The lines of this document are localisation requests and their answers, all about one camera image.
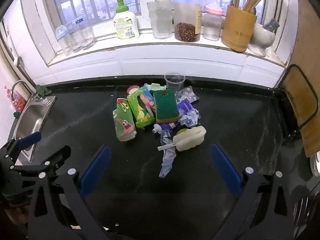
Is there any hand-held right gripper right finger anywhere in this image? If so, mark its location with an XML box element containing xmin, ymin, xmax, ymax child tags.
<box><xmin>210</xmin><ymin>142</ymin><xmax>294</xmax><ymax>240</ymax></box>

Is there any green cartoon paper cup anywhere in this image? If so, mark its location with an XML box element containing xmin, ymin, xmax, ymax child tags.
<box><xmin>112</xmin><ymin>98</ymin><xmax>138</xmax><ymax>142</ymax></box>

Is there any small clear glass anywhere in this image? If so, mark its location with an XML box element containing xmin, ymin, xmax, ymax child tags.
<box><xmin>81</xmin><ymin>26</ymin><xmax>96</xmax><ymax>47</ymax></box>

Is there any green and yellow sponge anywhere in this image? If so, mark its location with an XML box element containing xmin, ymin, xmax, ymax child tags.
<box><xmin>153</xmin><ymin>89</ymin><xmax>180</xmax><ymax>124</ymax></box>

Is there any stainless steel sink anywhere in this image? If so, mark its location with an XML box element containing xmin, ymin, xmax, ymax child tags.
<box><xmin>11</xmin><ymin>95</ymin><xmax>57</xmax><ymax>162</ymax></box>

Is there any light green plastic piece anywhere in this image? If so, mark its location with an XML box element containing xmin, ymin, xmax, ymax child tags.
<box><xmin>143</xmin><ymin>82</ymin><xmax>166</xmax><ymax>92</ymax></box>

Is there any clear drinking glass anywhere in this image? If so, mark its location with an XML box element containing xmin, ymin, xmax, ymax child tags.
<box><xmin>147</xmin><ymin>1</ymin><xmax>174</xmax><ymax>40</ymax></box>

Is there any purple squeeze tube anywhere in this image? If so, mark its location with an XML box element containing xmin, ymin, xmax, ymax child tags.
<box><xmin>152</xmin><ymin>98</ymin><xmax>195</xmax><ymax>133</ymax></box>

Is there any green cloth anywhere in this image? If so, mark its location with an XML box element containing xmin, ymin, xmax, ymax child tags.
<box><xmin>35</xmin><ymin>84</ymin><xmax>52</xmax><ymax>98</ymax></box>

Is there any clear plastic spice jar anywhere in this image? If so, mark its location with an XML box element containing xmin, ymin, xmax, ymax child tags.
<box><xmin>172</xmin><ymin>0</ymin><xmax>203</xmax><ymax>43</ymax></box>

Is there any window with metal grille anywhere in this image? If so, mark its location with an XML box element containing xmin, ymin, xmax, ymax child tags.
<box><xmin>49</xmin><ymin>0</ymin><xmax>274</xmax><ymax>30</ymax></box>

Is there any long white wrapper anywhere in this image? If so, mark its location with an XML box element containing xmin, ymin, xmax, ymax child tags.
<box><xmin>159</xmin><ymin>129</ymin><xmax>177</xmax><ymax>178</ymax></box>

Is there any clear plastic cup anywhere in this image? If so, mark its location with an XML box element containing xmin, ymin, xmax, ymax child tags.
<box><xmin>164</xmin><ymin>72</ymin><xmax>186</xmax><ymax>90</ymax></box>

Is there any bamboo utensil holder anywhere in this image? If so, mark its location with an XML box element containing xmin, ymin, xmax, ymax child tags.
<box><xmin>221</xmin><ymin>4</ymin><xmax>258</xmax><ymax>53</ymax></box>

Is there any baby bottle with pink collar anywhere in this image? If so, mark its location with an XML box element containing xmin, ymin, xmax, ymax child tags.
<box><xmin>202</xmin><ymin>1</ymin><xmax>224</xmax><ymax>41</ymax></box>

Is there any clear plastic bottle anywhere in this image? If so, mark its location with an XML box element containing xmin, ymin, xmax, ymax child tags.
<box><xmin>69</xmin><ymin>21</ymin><xmax>84</xmax><ymax>50</ymax></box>

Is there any metal round rim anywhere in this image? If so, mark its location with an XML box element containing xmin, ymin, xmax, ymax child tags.
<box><xmin>310</xmin><ymin>152</ymin><xmax>320</xmax><ymax>178</ymax></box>

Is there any small white wrapper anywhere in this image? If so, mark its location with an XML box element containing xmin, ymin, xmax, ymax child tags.
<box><xmin>178</xmin><ymin>109</ymin><xmax>201</xmax><ymax>128</ymax></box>

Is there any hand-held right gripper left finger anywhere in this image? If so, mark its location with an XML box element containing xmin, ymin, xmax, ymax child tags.
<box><xmin>27</xmin><ymin>144</ymin><xmax>112</xmax><ymax>240</ymax></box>

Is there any chrome faucet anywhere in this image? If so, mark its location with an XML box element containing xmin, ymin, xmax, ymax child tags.
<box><xmin>10</xmin><ymin>80</ymin><xmax>32</xmax><ymax>98</ymax></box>

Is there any silver pill blister pack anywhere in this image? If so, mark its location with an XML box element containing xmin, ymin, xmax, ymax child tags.
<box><xmin>174</xmin><ymin>85</ymin><xmax>200</xmax><ymax>103</ymax></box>

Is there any grey pestle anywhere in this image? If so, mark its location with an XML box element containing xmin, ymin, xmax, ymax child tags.
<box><xmin>262</xmin><ymin>19</ymin><xmax>280</xmax><ymax>33</ymax></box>

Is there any black wire rack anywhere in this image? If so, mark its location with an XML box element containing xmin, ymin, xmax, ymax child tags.
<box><xmin>275</xmin><ymin>64</ymin><xmax>319</xmax><ymax>138</ymax></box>

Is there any red patterned cloth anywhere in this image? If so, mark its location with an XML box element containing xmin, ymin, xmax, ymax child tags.
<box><xmin>4</xmin><ymin>85</ymin><xmax>27</xmax><ymax>118</ymax></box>

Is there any green drink pouch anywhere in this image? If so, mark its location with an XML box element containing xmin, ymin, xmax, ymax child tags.
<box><xmin>126</xmin><ymin>91</ymin><xmax>155</xmax><ymax>128</ymax></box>

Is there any white stone mortar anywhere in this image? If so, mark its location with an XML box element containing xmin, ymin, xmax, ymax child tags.
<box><xmin>247</xmin><ymin>25</ymin><xmax>276</xmax><ymax>57</ymax></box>

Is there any green and white pump bottle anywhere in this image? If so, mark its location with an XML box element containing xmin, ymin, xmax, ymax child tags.
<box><xmin>113</xmin><ymin>0</ymin><xmax>140</xmax><ymax>40</ymax></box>

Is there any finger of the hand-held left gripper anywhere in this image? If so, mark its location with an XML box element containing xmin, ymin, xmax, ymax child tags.
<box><xmin>4</xmin><ymin>131</ymin><xmax>42</xmax><ymax>157</ymax></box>
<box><xmin>9</xmin><ymin>145</ymin><xmax>72</xmax><ymax>179</ymax></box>

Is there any white sponge bottle brush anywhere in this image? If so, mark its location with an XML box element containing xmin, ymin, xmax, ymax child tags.
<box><xmin>157</xmin><ymin>126</ymin><xmax>207</xmax><ymax>152</ymax></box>

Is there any clear bottle with blue label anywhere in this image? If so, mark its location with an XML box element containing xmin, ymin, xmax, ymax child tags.
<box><xmin>55</xmin><ymin>26</ymin><xmax>73</xmax><ymax>56</ymax></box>

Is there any wooden cutting board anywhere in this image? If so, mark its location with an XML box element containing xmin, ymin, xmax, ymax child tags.
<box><xmin>284</xmin><ymin>0</ymin><xmax>320</xmax><ymax>158</ymax></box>

